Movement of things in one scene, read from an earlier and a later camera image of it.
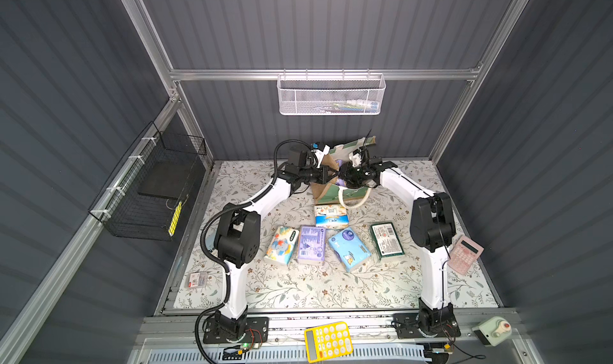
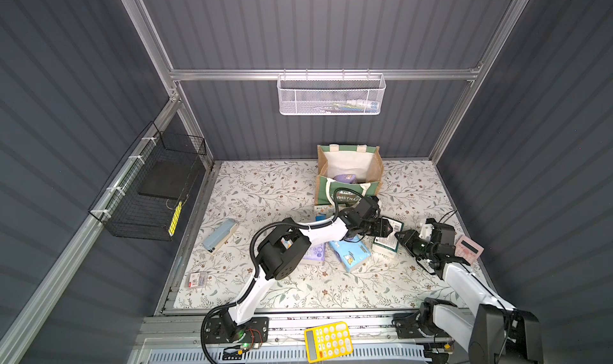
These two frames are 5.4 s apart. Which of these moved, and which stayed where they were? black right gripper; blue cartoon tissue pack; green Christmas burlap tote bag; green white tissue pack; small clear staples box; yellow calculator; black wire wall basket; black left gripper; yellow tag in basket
Moved: black right gripper; green white tissue pack; black left gripper
Stayed: yellow tag in basket; green Christmas burlap tote bag; blue cartoon tissue pack; black wire wall basket; small clear staples box; yellow calculator
